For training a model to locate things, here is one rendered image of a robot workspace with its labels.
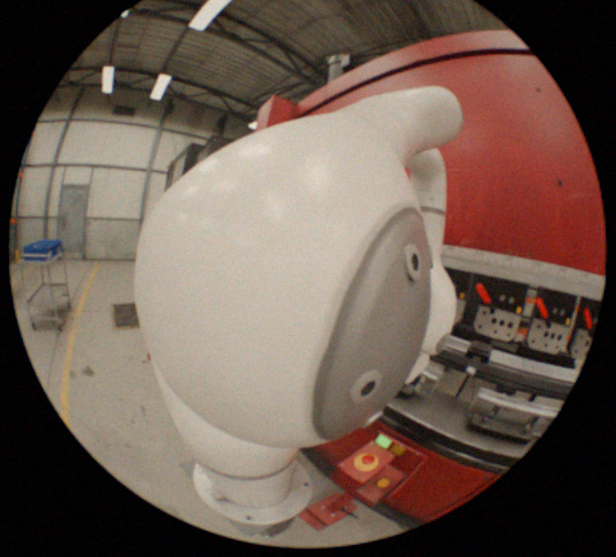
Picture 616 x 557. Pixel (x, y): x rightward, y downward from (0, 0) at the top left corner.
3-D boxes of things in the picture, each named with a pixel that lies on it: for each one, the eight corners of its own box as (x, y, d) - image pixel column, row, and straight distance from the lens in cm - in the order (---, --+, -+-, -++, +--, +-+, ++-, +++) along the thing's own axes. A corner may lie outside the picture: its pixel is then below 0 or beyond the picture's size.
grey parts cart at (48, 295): (45, 305, 419) (38, 243, 398) (72, 306, 395) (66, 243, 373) (32, 331, 348) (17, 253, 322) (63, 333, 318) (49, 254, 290)
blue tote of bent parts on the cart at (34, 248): (32, 257, 358) (31, 243, 356) (54, 257, 337) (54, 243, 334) (23, 262, 328) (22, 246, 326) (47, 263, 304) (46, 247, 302)
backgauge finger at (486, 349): (454, 372, 83) (459, 360, 81) (469, 347, 106) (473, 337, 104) (480, 382, 83) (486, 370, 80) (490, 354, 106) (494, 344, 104)
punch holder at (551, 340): (524, 346, 69) (542, 287, 66) (523, 337, 77) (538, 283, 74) (559, 355, 74) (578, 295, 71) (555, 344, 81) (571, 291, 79)
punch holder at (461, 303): (417, 313, 72) (428, 263, 69) (427, 308, 80) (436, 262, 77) (457, 326, 68) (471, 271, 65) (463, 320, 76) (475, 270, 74)
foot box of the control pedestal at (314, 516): (294, 512, 141) (296, 510, 130) (330, 495, 147) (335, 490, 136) (317, 531, 141) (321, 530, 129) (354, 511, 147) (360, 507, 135)
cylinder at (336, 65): (316, 98, 155) (322, 57, 187) (344, 112, 168) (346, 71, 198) (352, 79, 135) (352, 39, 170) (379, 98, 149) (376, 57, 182)
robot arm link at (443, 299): (477, 216, 49) (448, 353, 53) (424, 214, 57) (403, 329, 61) (459, 205, 41) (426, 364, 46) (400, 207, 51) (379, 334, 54)
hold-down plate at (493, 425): (466, 427, 80) (470, 421, 78) (470, 418, 84) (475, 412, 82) (526, 445, 89) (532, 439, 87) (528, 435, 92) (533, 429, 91)
